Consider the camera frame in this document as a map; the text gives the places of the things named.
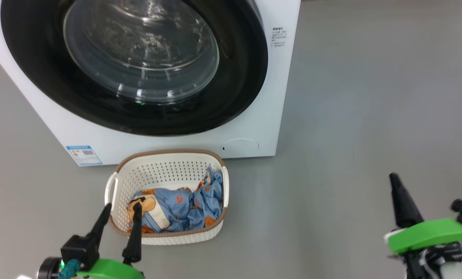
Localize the white front-load washing machine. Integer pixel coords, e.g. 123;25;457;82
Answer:
0;0;301;166

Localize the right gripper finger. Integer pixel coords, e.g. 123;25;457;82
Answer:
389;173;424;229

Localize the blue cartoon print garment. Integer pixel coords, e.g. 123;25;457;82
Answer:
191;165;224;229

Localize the cream perforated laundry basket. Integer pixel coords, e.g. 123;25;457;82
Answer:
104;149;230;246

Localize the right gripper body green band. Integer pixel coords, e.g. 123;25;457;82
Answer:
385;218;462;279

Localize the printed notice text label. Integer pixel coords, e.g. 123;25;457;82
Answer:
271;27;288;47

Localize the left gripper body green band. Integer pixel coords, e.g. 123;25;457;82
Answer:
77;258;145;279

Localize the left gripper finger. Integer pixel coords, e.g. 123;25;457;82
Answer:
122;203;143;265
87;202;112;241

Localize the blue garment with bear face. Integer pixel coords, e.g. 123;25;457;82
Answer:
127;188;196;234

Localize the black round washer door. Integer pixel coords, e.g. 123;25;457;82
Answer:
0;0;269;136

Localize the blue energy label sticker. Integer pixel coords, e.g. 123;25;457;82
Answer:
66;145;103;166

